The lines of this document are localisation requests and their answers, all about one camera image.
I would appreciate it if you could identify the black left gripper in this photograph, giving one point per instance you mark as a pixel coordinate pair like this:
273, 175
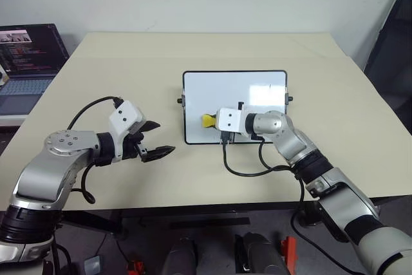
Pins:
131, 147

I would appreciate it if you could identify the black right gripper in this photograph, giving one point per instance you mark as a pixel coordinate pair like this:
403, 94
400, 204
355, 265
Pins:
227, 137

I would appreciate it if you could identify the yellow whiteboard eraser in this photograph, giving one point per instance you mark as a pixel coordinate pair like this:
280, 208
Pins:
207, 121

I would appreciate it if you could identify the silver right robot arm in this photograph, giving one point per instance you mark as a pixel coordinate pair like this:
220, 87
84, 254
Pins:
289, 139

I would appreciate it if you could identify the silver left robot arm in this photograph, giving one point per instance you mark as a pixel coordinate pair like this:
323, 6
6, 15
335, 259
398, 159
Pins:
48, 172

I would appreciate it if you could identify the black-framed whiteboard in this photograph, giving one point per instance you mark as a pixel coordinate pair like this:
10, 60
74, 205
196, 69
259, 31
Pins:
219, 94

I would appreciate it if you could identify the black table crossbar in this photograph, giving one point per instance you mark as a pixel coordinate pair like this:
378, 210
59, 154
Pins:
209, 222

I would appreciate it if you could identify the dark rounded shape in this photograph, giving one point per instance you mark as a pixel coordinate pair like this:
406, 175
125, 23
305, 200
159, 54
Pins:
259, 254
181, 255

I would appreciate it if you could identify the red clamp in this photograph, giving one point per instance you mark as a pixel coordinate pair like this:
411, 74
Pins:
135, 268
289, 250

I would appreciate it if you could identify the open laptop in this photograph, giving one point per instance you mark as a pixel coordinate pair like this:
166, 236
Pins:
29, 49

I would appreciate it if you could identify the black panel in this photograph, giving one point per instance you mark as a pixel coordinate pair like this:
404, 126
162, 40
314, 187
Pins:
391, 62

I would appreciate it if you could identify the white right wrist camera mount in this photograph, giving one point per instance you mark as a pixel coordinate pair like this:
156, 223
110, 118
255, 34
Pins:
230, 120

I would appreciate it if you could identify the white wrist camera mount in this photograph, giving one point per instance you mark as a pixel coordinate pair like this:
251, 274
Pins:
230, 120
125, 115

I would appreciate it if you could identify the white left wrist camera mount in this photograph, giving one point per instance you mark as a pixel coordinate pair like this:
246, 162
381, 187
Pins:
125, 115

